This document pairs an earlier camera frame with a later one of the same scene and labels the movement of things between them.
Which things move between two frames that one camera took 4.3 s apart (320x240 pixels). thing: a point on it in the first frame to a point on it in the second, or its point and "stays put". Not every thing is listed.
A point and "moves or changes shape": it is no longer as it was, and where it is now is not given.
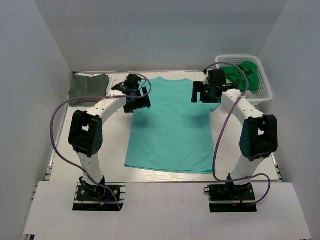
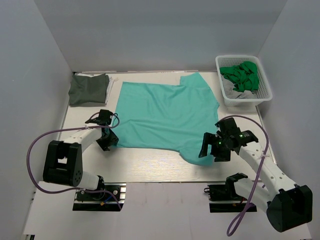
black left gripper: [137, 101] to [108, 140]
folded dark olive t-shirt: [82, 86] stays put
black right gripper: [202, 92] to [213, 146]
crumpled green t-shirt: [245, 75] stays put
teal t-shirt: [174, 133] moves or changes shape
